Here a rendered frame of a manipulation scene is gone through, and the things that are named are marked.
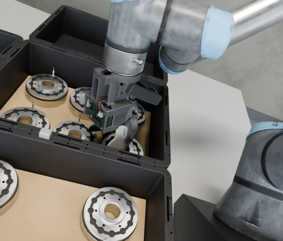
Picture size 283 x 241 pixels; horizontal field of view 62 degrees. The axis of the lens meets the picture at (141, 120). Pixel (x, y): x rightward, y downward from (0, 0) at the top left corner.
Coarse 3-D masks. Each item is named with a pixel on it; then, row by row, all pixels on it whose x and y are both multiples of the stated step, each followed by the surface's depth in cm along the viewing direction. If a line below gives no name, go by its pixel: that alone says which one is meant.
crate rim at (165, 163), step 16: (16, 48) 57; (48, 48) 61; (0, 64) 51; (96, 64) 63; (144, 80) 66; (16, 128) 41; (32, 128) 42; (80, 144) 42; (96, 144) 44; (144, 160) 45; (160, 160) 46
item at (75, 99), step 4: (76, 88) 64; (80, 88) 64; (84, 88) 65; (88, 88) 66; (72, 92) 62; (76, 92) 63; (80, 92) 63; (72, 96) 61; (76, 96) 62; (80, 96) 62; (72, 100) 60; (76, 100) 61; (80, 100) 61; (76, 104) 59; (80, 104) 60; (84, 104) 61; (80, 108) 59
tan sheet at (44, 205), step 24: (24, 192) 43; (48, 192) 45; (72, 192) 46; (0, 216) 39; (24, 216) 40; (48, 216) 42; (72, 216) 43; (144, 216) 47; (0, 240) 37; (24, 240) 38; (48, 240) 39; (72, 240) 40
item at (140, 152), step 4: (108, 136) 55; (112, 136) 56; (104, 140) 54; (108, 140) 55; (132, 140) 57; (104, 144) 53; (132, 144) 56; (136, 144) 57; (136, 148) 55; (140, 148) 56; (136, 152) 55; (140, 152) 55
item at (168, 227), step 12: (0, 132) 39; (12, 132) 40; (24, 132) 40; (48, 144) 41; (60, 144) 42; (72, 144) 42; (96, 156) 42; (108, 156) 42; (120, 156) 43; (144, 168) 43; (156, 168) 44; (168, 180) 43; (168, 192) 41; (168, 204) 40; (168, 216) 38; (168, 228) 37; (168, 240) 35
